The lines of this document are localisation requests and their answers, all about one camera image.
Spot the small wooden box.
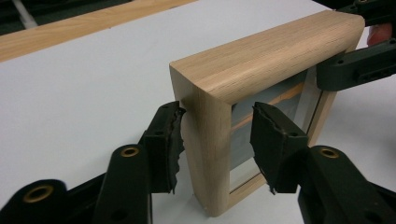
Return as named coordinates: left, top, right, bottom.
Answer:
left=169, top=9, right=366, bottom=218

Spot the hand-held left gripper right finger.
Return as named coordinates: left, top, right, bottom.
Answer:
left=249, top=101, right=396, bottom=224

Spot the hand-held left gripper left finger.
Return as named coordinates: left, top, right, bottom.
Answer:
left=92, top=101, right=187, bottom=224

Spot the white metal stand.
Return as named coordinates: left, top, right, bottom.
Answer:
left=12, top=0, right=38, bottom=29

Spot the white table sheet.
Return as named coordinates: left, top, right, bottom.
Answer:
left=0, top=0, right=396, bottom=224

